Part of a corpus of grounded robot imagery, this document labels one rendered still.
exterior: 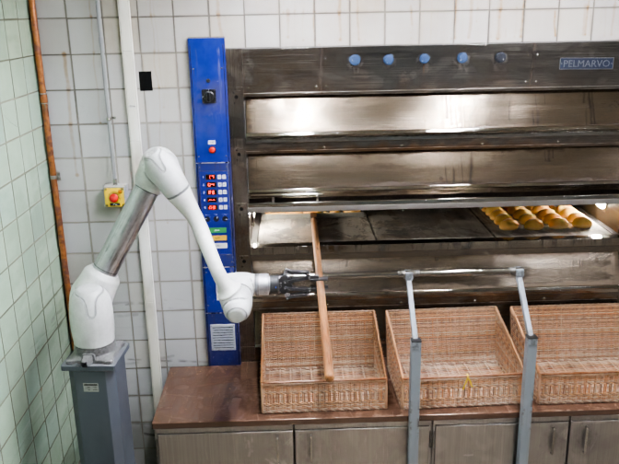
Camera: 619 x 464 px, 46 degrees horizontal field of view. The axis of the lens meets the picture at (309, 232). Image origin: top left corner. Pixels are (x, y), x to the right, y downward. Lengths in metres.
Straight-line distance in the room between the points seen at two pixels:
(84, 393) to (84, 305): 0.35
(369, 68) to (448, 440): 1.68
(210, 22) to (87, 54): 0.56
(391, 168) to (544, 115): 0.74
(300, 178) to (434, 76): 0.76
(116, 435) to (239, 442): 0.57
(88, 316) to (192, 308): 0.90
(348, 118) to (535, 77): 0.86
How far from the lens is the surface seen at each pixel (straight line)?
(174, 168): 2.78
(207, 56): 3.31
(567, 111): 3.58
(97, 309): 2.84
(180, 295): 3.61
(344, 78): 3.35
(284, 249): 3.49
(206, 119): 3.34
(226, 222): 3.43
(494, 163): 3.53
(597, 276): 3.84
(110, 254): 3.00
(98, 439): 3.06
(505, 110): 3.49
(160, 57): 3.37
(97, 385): 2.94
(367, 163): 3.42
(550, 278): 3.76
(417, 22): 3.36
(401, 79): 3.38
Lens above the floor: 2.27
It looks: 17 degrees down
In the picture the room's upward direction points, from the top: 1 degrees counter-clockwise
